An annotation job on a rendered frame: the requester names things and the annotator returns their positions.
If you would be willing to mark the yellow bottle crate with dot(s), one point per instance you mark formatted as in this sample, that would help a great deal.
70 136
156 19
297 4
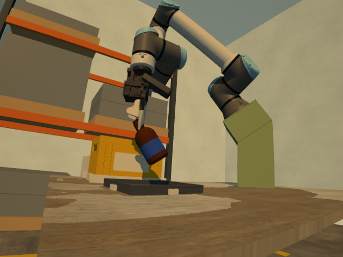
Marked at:
120 157

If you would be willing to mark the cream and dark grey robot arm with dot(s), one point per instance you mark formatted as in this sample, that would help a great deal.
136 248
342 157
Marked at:
163 57

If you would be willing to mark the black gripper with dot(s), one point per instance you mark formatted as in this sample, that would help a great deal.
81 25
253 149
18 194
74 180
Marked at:
134 88

